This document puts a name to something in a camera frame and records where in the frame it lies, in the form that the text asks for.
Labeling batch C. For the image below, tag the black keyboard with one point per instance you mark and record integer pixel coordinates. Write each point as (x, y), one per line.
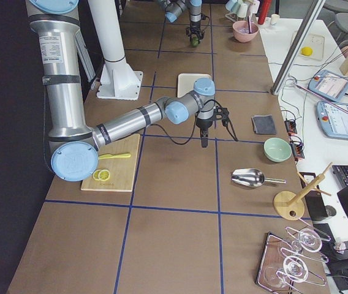
(341, 174)

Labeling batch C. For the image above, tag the wooden cutting board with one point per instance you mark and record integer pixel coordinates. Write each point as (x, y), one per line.
(122, 170)

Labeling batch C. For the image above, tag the glass cup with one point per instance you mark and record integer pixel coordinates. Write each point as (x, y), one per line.
(309, 240)
(291, 269)

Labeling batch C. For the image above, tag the yellow plastic knife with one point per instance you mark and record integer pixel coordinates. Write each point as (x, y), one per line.
(114, 156)

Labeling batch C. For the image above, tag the cream rabbit tray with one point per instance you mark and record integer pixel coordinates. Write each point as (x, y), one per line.
(186, 82)

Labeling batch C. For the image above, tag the glass cup lower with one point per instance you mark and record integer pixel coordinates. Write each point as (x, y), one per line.
(291, 269)

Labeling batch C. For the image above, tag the glass cup upper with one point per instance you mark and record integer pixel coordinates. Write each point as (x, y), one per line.
(309, 240)

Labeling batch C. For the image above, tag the teach pendant far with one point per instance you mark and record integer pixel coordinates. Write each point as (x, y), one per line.
(329, 85)

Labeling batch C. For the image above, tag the teach pendant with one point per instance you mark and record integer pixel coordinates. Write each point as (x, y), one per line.
(329, 85)
(333, 119)

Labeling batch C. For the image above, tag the grey folded cloth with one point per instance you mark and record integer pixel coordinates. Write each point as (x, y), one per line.
(263, 125)

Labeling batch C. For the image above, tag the red bottle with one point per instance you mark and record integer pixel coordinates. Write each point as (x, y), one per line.
(264, 8)

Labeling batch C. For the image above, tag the steel scoop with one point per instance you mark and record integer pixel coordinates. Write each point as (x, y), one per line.
(253, 177)

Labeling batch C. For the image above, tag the white side tray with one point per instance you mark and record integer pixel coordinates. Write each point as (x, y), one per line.
(316, 42)

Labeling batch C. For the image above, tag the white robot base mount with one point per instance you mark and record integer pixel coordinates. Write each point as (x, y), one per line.
(118, 80)

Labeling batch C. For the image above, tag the wooden mug stand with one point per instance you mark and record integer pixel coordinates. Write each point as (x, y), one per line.
(290, 205)

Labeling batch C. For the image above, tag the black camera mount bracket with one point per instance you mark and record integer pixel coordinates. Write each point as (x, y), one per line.
(222, 114)

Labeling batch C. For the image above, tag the lemon on side table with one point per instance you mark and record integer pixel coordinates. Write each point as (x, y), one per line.
(306, 51)

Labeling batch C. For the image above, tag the pink bowl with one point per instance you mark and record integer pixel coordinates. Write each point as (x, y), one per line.
(244, 31)

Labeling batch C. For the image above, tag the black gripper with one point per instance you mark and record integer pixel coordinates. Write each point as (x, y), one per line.
(193, 30)
(203, 124)

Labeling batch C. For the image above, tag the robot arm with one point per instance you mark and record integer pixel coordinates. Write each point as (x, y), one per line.
(74, 145)
(174, 9)

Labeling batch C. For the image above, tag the teach pendant near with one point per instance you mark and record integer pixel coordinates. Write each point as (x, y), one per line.
(333, 119)

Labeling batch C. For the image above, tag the aluminium frame post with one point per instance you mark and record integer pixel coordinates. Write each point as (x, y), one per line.
(306, 24)

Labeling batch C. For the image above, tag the black framed tray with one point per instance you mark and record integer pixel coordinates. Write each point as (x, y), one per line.
(276, 249)

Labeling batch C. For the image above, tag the light green bowl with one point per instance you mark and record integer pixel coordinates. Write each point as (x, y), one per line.
(277, 149)

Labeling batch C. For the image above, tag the green avocado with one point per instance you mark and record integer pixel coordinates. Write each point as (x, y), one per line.
(195, 42)

